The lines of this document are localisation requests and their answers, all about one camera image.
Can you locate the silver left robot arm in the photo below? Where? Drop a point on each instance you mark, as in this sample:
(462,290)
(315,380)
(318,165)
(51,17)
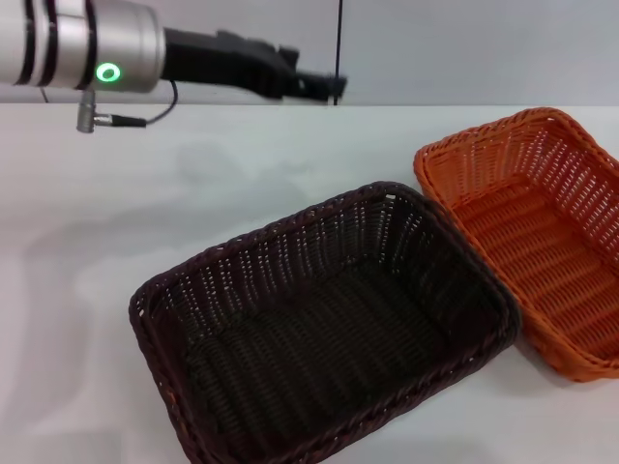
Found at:
(72,43)

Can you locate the orange woven basket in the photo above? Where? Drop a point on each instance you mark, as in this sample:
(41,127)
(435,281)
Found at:
(546,241)

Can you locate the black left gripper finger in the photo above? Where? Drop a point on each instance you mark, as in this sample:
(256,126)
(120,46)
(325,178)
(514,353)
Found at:
(319,87)

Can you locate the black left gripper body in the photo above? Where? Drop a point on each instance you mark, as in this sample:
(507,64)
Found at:
(227,60)

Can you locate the black vertical wall strip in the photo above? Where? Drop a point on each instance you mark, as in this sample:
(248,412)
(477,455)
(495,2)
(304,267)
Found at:
(339,34)

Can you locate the dark brown woven basket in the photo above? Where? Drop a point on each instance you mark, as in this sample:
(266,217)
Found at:
(329,328)

